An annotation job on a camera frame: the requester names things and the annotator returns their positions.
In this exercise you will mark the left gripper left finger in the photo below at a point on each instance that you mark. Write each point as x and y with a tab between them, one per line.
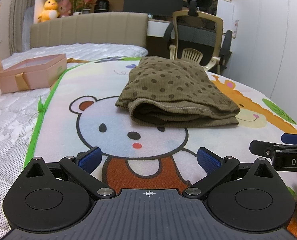
79	170

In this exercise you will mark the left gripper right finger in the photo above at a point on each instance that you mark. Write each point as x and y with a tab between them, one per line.
219	170

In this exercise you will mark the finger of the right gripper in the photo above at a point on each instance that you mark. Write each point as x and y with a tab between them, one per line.
288	138

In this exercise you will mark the brown polka dot garment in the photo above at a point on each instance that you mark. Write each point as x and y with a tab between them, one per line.
172	93

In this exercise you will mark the cartoon animal play mat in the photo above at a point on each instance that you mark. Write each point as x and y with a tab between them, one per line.
81	112

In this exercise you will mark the white quilted mattress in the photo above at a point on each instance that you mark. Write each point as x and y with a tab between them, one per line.
19	111

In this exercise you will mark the pink gift box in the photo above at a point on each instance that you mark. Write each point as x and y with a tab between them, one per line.
31	74

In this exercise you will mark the beige mesh office chair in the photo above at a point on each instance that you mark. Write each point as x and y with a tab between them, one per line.
195	36

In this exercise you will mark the white board on desk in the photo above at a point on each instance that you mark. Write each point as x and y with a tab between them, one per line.
225	11

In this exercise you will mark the beige upholstered headboard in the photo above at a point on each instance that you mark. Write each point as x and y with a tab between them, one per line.
99	28

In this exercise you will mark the white desk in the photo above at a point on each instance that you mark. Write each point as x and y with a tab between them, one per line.
157	28

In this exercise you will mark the yellow duck plush toy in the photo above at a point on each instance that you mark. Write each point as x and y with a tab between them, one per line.
49	11

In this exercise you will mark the pink plush toy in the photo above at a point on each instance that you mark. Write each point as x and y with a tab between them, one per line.
65	8

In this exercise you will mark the potted plant with flowers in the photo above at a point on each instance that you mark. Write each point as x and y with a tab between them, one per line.
81	7

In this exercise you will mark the black kettle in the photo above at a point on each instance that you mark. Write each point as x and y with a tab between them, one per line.
102	6

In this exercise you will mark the black computer monitor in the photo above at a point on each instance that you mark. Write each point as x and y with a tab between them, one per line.
154	7

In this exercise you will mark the grey window curtain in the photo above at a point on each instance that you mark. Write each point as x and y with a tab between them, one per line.
16	18

